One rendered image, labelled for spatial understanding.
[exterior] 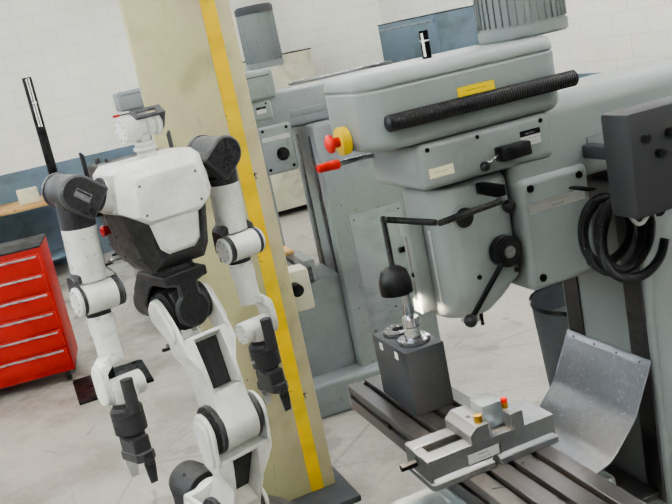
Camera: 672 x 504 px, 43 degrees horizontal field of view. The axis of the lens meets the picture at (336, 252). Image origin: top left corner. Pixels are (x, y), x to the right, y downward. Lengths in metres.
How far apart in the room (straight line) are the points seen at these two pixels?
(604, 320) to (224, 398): 1.02
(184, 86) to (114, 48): 7.34
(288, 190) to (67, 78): 2.91
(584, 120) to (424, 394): 0.87
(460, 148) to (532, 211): 0.23
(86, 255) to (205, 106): 1.37
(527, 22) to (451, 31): 7.27
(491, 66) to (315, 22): 9.68
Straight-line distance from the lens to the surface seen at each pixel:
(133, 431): 2.36
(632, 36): 7.81
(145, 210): 2.24
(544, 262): 1.95
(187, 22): 3.49
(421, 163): 1.76
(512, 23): 1.94
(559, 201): 1.95
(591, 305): 2.28
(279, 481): 3.93
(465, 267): 1.87
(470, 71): 1.80
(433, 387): 2.38
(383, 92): 1.71
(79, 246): 2.26
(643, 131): 1.75
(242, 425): 2.38
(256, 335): 2.53
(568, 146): 1.97
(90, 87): 10.74
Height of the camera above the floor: 1.97
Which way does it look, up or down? 14 degrees down
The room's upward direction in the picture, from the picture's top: 12 degrees counter-clockwise
